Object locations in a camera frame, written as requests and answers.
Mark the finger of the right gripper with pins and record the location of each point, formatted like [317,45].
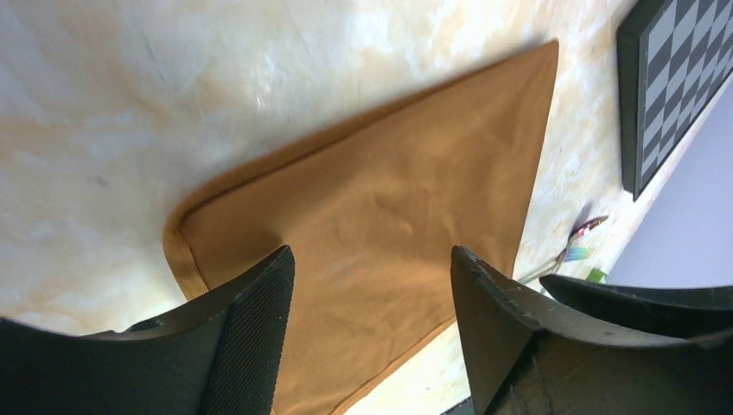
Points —
[681,313]

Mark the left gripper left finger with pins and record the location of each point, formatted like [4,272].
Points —
[216,354]

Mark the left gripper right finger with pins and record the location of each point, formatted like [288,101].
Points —
[527,353]

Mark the brown cloth napkin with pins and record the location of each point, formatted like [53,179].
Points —
[371,211]

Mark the green owl toy block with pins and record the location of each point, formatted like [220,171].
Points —
[597,276]

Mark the iridescent fork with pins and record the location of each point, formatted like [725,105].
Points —
[572,254]

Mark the iridescent spoon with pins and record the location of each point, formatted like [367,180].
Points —
[587,227]

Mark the black grey checkerboard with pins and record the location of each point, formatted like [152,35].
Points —
[672,58]

